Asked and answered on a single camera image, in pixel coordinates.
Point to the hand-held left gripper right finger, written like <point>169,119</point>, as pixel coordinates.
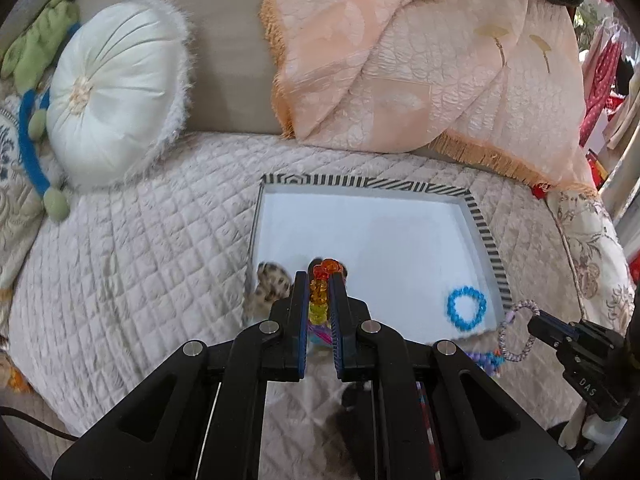
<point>336,325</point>

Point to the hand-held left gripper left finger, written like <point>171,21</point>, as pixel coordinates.
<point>300,320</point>

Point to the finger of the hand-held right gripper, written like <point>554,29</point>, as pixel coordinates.
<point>557,320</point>
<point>547,332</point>

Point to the leopard print hair bow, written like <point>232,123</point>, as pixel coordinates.
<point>270,280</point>

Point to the black-white striped tray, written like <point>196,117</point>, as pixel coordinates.
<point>360,230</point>

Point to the white soft object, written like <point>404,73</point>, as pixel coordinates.
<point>595,432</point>

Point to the floral embroidered pillow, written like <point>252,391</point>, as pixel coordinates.
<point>590,250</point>

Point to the small red object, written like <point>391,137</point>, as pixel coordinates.
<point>540,190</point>

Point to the white quilted bed cover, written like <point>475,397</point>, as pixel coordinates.
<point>150,260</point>

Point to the red dotted garment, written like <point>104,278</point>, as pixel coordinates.
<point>600,90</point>

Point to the beige headboard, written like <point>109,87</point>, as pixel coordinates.
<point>225,60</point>

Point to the peach fringed blanket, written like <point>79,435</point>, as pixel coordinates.
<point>400,60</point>

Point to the orange fabric item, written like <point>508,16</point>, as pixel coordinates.
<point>17,382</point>

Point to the round white cushion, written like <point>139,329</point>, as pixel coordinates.
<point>115,90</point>

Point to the cream blue floral cloth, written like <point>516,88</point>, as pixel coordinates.
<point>15,220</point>

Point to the green plush toy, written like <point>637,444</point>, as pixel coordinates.
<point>40,40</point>

